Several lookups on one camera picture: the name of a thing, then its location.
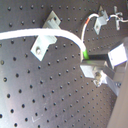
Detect large metal cable clip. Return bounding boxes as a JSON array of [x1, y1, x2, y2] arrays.
[[31, 11, 61, 61]]

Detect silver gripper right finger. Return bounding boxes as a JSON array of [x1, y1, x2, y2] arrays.
[[108, 37, 128, 68]]

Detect far metal cable clip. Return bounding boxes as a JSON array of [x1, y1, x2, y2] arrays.
[[110, 6, 123, 31]]

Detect small metal cable clip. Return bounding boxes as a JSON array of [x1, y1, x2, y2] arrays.
[[94, 7, 108, 34]]

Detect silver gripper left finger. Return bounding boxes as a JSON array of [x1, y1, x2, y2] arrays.
[[80, 54, 121, 96]]

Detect white cable with green end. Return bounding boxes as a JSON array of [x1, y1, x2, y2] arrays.
[[0, 13, 101, 61]]

